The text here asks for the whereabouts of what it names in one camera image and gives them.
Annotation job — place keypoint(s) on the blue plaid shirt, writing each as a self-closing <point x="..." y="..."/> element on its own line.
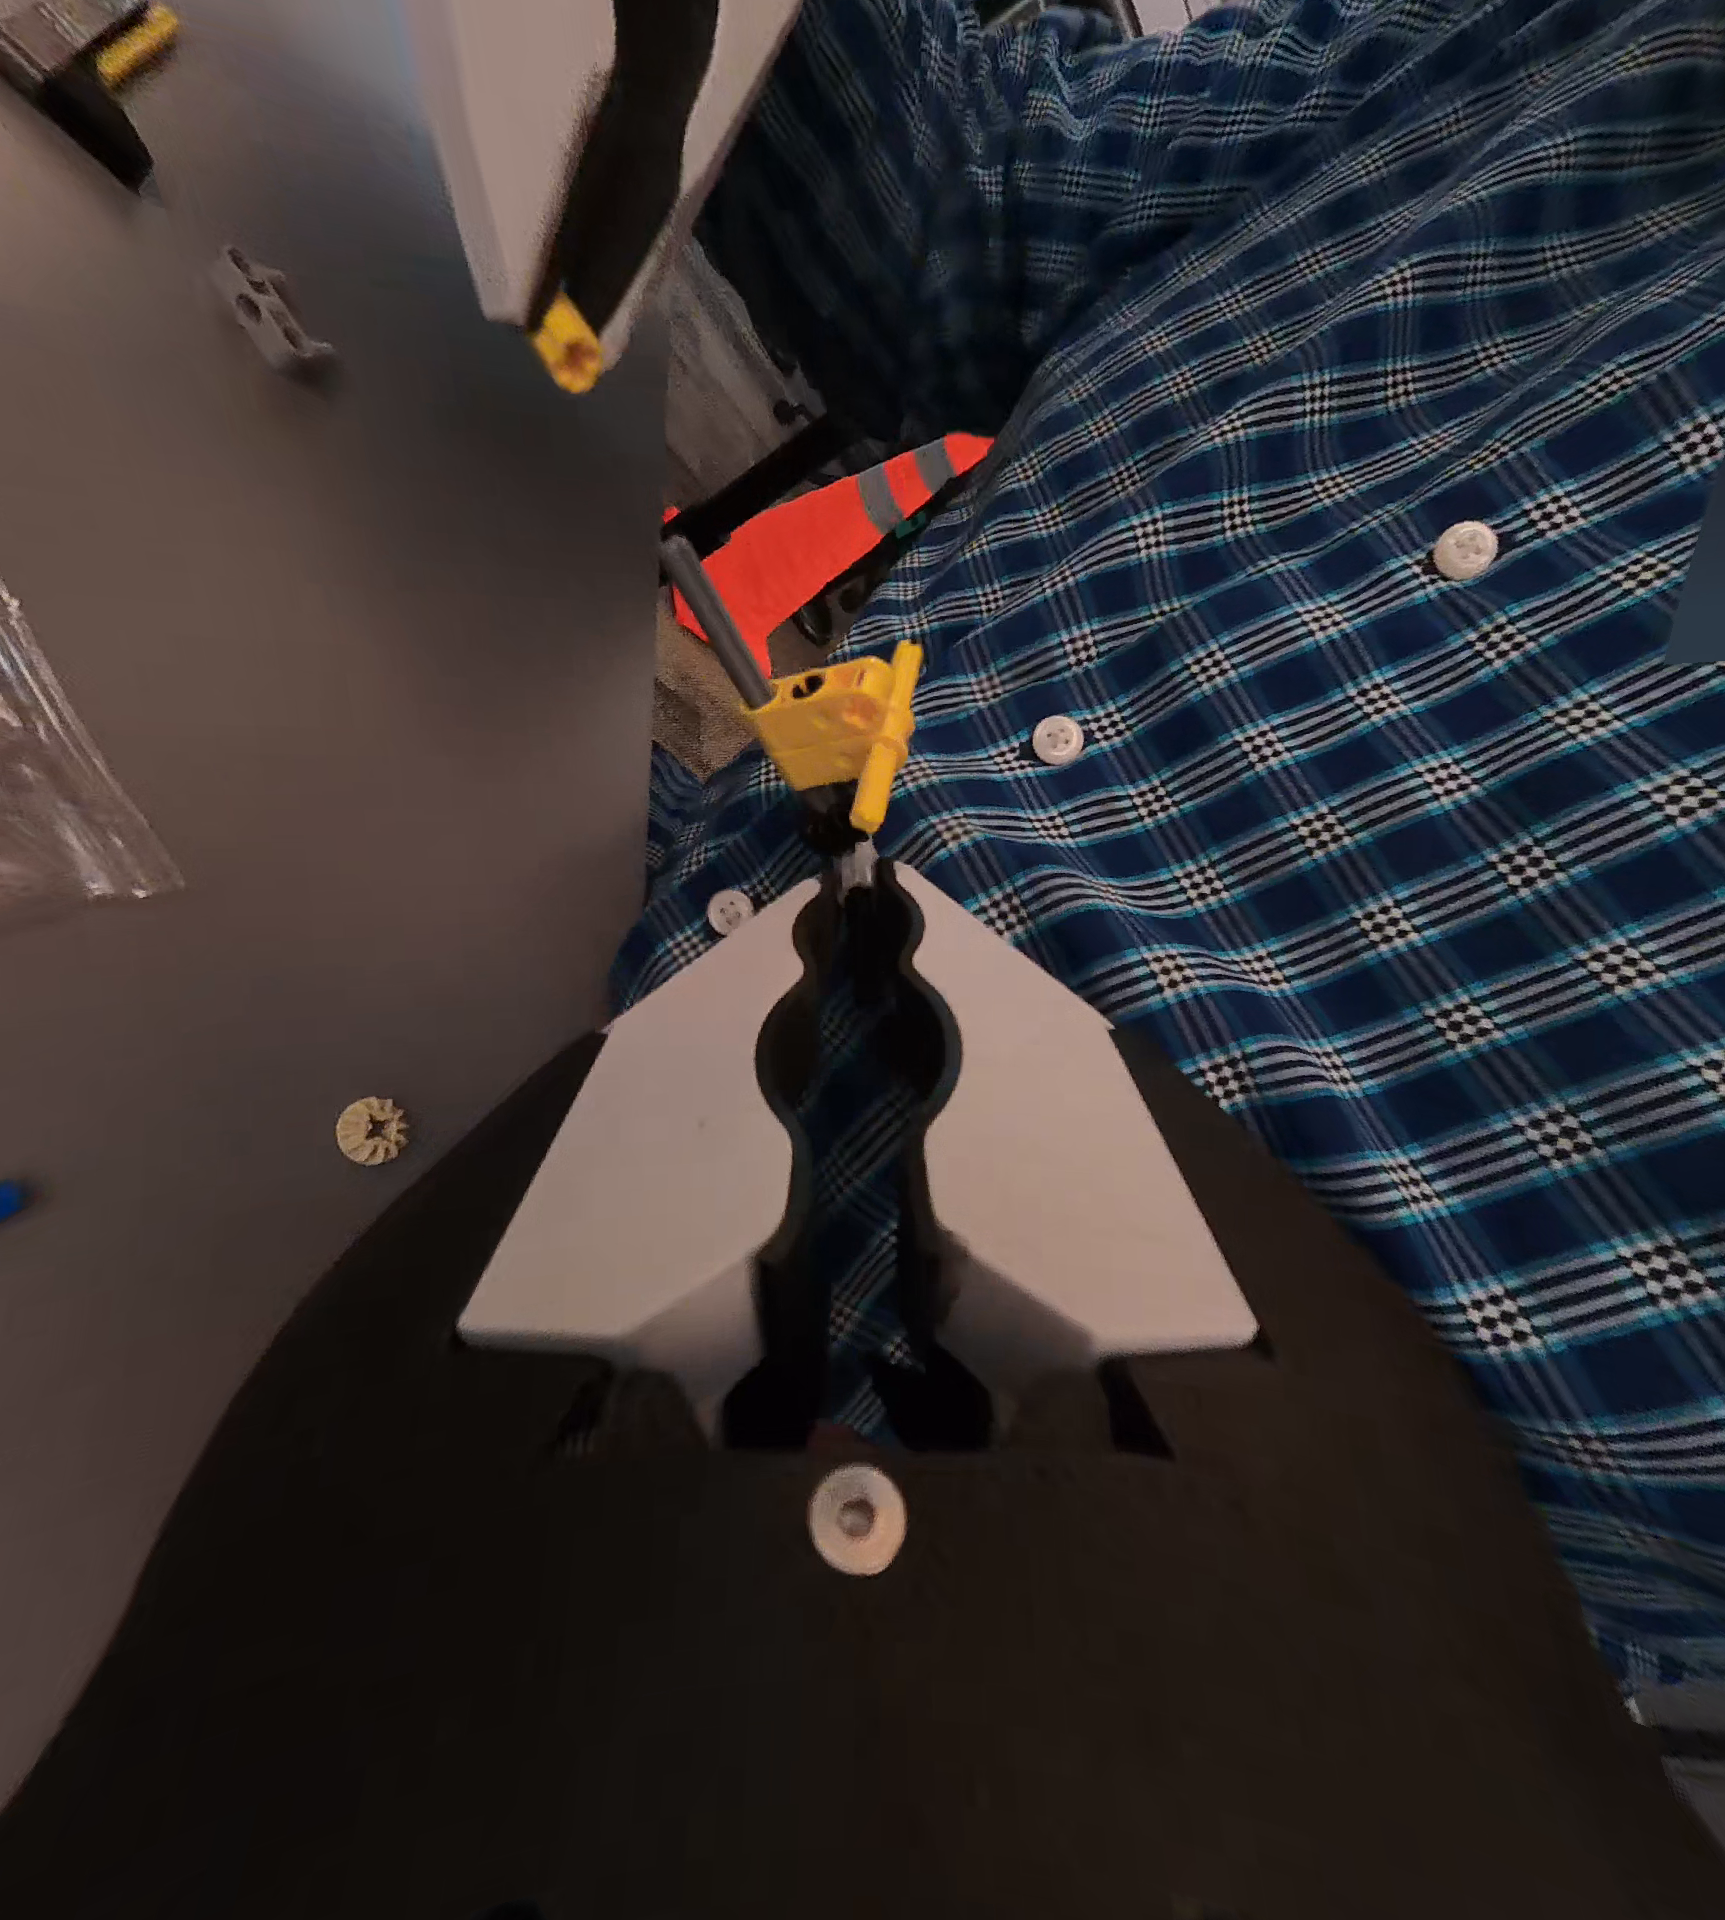
<point x="1405" y="899"/>

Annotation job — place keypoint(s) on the yellow lego steering assembly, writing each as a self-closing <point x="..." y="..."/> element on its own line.
<point x="825" y="733"/>

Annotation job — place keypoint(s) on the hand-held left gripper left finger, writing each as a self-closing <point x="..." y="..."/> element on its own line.
<point x="638" y="1180"/>

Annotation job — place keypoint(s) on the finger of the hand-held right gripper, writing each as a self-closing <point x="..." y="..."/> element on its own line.
<point x="743" y="64"/>
<point x="500" y="137"/>

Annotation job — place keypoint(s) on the yellow lego piece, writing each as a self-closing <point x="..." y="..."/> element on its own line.
<point x="138" y="41"/>

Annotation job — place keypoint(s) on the orange safety vest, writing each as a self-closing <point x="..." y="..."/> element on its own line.
<point x="788" y="565"/>

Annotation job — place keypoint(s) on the tan lego gear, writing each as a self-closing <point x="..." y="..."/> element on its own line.
<point x="376" y="1130"/>

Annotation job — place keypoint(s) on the small yellow lego connector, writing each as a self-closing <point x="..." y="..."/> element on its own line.
<point x="565" y="348"/>

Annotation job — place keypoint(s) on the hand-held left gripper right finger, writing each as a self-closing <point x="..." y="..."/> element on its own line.
<point x="1083" y="1180"/>

